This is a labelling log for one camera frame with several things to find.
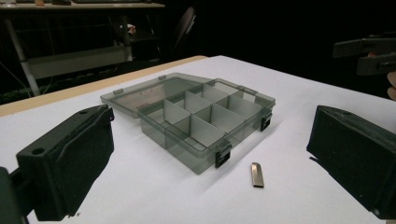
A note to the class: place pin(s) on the desk with metal frame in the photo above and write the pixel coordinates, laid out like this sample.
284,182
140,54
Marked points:
77,46

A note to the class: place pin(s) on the silver metal usb stick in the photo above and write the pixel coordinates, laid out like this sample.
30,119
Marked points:
257,174

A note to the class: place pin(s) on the clear grey compartment box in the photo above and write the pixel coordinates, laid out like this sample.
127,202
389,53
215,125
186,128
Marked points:
199,121

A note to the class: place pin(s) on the dark office chair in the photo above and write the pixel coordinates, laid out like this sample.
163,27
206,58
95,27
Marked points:
184,29

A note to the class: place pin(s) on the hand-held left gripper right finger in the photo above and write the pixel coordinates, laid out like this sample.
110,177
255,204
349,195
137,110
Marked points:
358,155

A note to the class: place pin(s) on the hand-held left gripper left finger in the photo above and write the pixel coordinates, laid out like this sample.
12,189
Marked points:
71,165

